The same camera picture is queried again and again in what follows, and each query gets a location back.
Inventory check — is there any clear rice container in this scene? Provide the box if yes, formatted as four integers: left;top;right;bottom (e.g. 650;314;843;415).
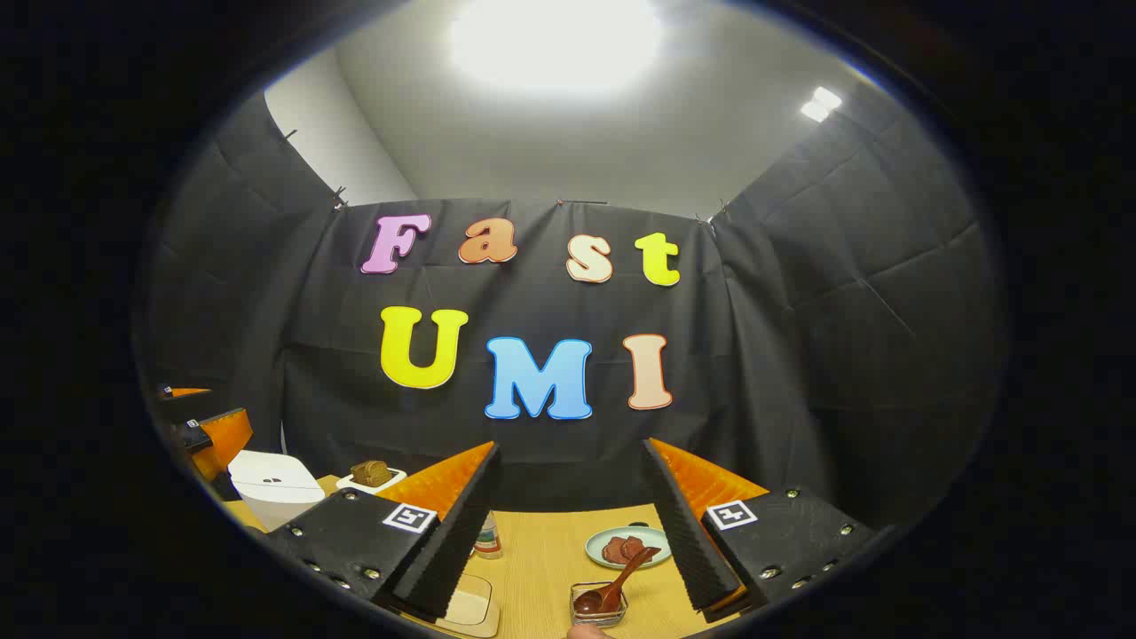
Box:
435;572;501;638

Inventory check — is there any dark wooden spoon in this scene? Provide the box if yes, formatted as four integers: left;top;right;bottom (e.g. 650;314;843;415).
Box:
573;546;662;615

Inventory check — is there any small ceiling light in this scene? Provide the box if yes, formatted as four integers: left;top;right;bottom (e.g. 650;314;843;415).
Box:
801;86;842;122

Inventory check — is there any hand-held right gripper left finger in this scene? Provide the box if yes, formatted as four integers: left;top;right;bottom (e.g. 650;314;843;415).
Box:
266;441;501;620

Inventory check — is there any light green plate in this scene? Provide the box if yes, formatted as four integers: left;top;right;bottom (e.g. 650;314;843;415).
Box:
585;525;673;570

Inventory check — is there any large ceiling light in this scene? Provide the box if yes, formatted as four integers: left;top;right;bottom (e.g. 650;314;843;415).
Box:
451;0;665;94

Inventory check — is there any black backdrop cloth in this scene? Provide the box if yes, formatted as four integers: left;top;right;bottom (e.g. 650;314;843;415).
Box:
133;84;1008;533

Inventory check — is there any clear plastic water bottle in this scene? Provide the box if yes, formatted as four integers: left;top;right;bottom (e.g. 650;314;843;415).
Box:
473;510;503;560

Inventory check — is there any white toaster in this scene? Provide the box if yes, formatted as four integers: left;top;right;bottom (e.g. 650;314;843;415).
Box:
335;466;407;496

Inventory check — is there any white rice cooker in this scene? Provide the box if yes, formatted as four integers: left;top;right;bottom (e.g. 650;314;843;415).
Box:
229;450;326;532

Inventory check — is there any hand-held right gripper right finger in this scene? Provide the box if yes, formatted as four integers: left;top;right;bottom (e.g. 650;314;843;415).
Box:
641;437;880;622

